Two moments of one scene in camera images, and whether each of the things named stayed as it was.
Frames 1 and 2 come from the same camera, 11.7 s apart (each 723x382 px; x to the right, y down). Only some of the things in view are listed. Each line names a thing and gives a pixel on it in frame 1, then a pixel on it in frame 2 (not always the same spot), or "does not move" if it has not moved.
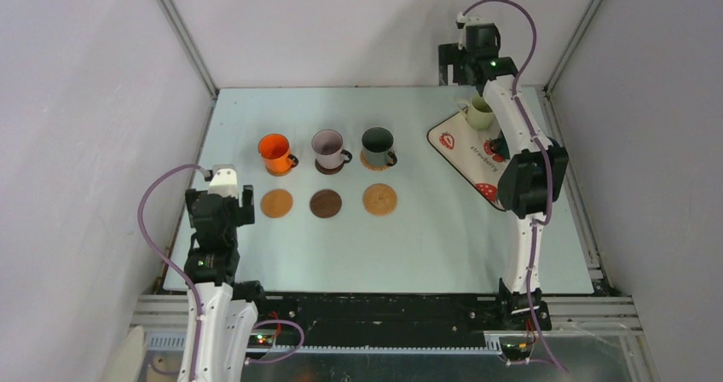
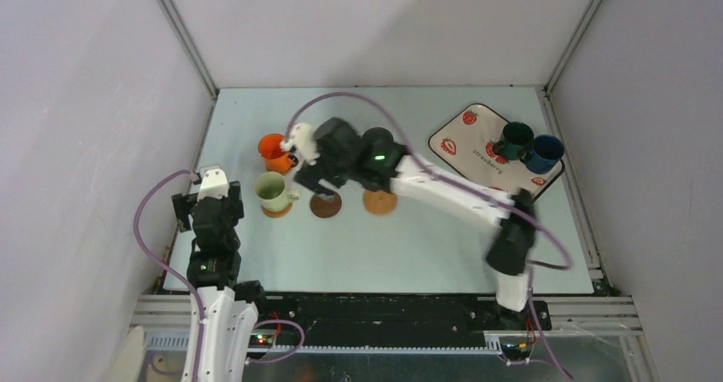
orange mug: x=274 y=150 does not move
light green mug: x=479 y=114 → x=271 y=188
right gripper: x=447 y=54 → x=312 y=176
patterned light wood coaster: x=379 y=199 does not move
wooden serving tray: x=469 y=150 does not move
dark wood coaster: x=326 y=204 does not move
